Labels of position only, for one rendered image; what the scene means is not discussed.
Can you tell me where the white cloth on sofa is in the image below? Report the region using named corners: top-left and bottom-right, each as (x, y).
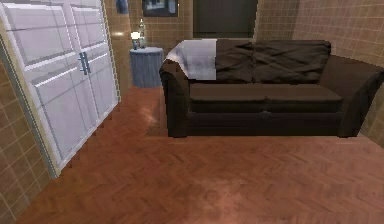
top-left (165, 38), bottom-right (218, 81)

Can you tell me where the white double door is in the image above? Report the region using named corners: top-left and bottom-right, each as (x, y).
top-left (0, 0), bottom-right (121, 179)

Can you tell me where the black door handle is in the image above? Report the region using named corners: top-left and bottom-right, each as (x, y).
top-left (83, 51), bottom-right (92, 74)
top-left (78, 52), bottom-right (88, 76)

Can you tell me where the blue framed wall picture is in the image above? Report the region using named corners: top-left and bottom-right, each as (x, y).
top-left (115, 0), bottom-right (130, 15)

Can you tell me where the round blue-grey side table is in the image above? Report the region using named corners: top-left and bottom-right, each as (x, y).
top-left (129, 46), bottom-right (165, 89)

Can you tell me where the small glowing table lamp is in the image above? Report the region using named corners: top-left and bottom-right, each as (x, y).
top-left (130, 31), bottom-right (141, 51)

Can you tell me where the dark brown sofa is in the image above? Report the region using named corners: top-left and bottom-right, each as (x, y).
top-left (159, 38), bottom-right (384, 139)

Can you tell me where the dark framed wall picture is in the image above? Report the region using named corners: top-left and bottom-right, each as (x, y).
top-left (141, 0), bottom-right (179, 18)

